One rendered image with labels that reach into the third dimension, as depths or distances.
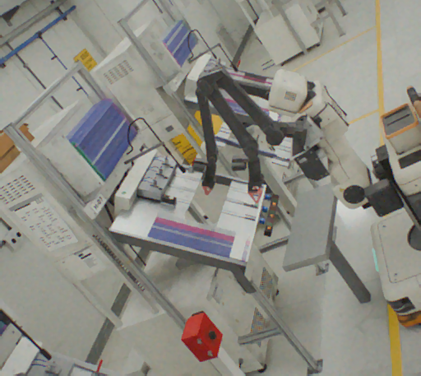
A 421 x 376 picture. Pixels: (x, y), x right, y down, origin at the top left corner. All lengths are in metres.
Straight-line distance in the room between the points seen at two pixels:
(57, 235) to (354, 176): 1.52
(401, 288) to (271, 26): 5.12
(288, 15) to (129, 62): 3.71
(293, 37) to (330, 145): 4.90
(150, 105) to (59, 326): 1.75
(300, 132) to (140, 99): 1.93
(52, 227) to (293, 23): 5.10
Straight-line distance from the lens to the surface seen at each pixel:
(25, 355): 2.31
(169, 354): 3.45
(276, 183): 3.66
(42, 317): 4.44
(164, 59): 4.09
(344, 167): 2.71
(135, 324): 3.34
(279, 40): 7.57
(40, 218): 3.03
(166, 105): 4.12
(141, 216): 3.02
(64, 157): 2.88
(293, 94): 2.55
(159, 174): 3.21
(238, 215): 3.12
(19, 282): 4.39
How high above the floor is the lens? 2.14
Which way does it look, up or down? 20 degrees down
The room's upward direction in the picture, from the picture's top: 37 degrees counter-clockwise
